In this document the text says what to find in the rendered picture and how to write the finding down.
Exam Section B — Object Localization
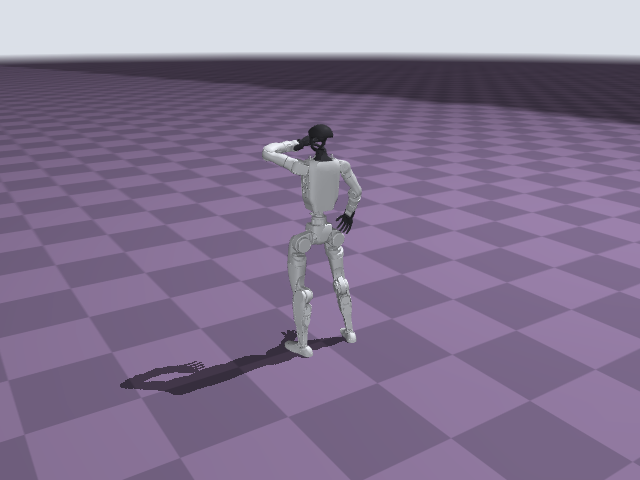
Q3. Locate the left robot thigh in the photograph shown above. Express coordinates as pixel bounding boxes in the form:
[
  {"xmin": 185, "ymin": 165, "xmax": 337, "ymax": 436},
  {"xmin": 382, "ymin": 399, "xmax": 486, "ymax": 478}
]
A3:
[{"xmin": 287, "ymin": 231, "xmax": 313, "ymax": 304}]

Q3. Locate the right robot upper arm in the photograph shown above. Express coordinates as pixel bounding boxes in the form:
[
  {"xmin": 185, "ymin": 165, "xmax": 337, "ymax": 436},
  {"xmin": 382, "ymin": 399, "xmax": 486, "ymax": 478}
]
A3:
[{"xmin": 338, "ymin": 160, "xmax": 362, "ymax": 199}]

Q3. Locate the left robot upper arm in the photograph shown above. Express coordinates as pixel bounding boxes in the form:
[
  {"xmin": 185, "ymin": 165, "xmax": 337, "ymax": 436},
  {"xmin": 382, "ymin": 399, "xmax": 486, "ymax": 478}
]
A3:
[{"xmin": 262, "ymin": 146, "xmax": 309, "ymax": 176}]

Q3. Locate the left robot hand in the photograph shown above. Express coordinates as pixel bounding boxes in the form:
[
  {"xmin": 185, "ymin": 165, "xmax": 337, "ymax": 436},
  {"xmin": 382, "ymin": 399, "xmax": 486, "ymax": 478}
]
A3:
[{"xmin": 293, "ymin": 135, "xmax": 322, "ymax": 151}]

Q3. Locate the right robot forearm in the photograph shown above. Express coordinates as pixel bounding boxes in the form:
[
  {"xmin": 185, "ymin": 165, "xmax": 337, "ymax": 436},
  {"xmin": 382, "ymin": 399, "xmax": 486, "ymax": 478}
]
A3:
[{"xmin": 345, "ymin": 193, "xmax": 362, "ymax": 217}]

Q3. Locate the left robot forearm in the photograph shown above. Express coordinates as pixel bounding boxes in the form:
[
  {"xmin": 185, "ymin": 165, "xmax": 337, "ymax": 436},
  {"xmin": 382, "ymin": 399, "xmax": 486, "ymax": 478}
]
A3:
[{"xmin": 264, "ymin": 140, "xmax": 300, "ymax": 153}]

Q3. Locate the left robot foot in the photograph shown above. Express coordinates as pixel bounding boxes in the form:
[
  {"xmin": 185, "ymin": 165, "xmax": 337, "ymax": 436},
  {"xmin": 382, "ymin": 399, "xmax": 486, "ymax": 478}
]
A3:
[{"xmin": 285, "ymin": 340, "xmax": 313, "ymax": 357}]

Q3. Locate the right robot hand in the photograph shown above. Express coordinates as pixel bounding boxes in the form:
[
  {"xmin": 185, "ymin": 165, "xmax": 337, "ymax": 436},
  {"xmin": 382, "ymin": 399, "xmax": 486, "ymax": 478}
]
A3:
[{"xmin": 336, "ymin": 209, "xmax": 355, "ymax": 234}]

